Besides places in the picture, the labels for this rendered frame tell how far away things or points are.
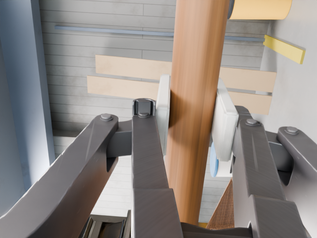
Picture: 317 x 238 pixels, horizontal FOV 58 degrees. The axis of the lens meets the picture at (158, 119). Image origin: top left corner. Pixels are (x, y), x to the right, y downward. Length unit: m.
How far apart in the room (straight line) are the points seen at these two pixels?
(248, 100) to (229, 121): 3.37
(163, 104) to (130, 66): 3.45
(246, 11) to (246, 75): 0.70
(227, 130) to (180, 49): 0.05
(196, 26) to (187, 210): 0.13
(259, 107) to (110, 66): 1.88
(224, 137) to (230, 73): 3.29
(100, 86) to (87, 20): 0.85
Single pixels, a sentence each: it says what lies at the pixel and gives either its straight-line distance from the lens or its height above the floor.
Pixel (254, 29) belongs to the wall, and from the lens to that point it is 3.95.
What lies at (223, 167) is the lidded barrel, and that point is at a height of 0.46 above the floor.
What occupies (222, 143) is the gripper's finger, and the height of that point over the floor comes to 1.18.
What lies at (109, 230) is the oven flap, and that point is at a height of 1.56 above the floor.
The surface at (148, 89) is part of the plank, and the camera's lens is 3.59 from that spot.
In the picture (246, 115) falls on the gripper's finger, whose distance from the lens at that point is 0.17.
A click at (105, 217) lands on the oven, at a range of 2.37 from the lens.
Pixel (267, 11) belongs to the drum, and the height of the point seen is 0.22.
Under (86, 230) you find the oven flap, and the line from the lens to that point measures 2.24.
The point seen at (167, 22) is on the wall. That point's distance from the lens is 3.81.
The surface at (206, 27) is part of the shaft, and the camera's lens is 0.16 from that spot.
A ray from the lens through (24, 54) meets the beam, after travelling 3.73.
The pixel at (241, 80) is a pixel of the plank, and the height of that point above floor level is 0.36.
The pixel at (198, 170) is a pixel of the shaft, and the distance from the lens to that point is 0.20.
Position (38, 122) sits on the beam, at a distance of 3.96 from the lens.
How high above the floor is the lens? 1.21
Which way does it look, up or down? 1 degrees up
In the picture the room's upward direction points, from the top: 86 degrees counter-clockwise
